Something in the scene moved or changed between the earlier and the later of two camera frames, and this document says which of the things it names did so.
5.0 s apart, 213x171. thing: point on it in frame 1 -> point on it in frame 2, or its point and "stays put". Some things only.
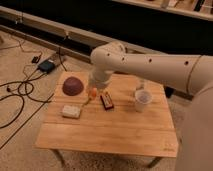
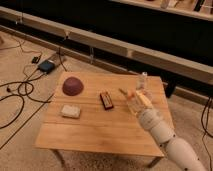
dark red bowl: x=73 y=86 stays put
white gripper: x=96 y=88 -> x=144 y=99
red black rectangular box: x=107 y=100 stays put
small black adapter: x=35 y=59 stays put
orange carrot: x=94 y=93 -> x=131 y=94
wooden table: x=129 y=118 stays put
